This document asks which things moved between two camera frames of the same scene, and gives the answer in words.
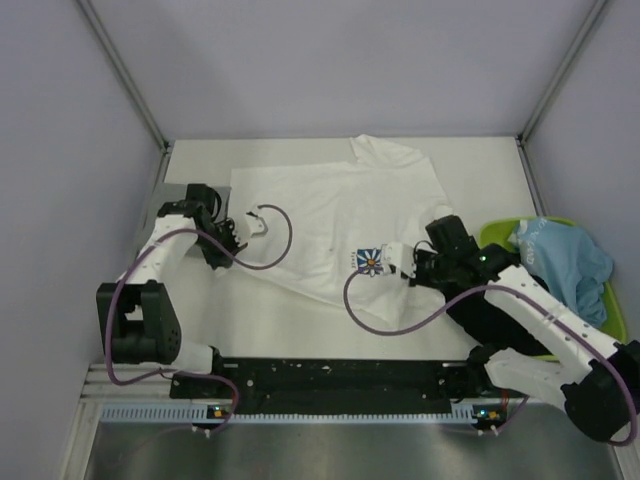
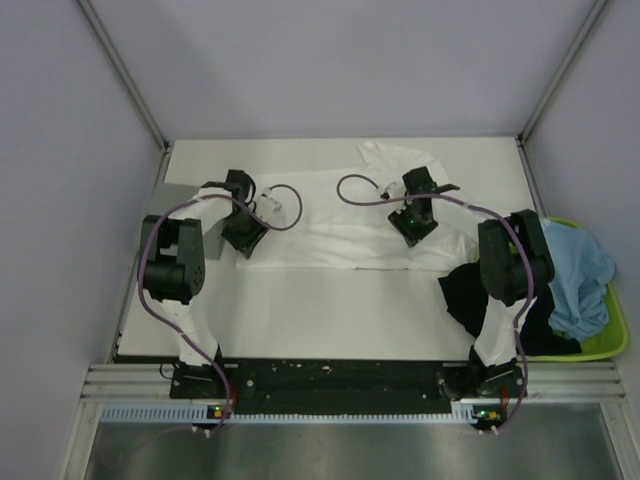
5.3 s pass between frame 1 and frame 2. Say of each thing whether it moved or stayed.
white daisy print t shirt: moved
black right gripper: moved
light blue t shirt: stayed
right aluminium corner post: stayed
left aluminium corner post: stayed
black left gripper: moved
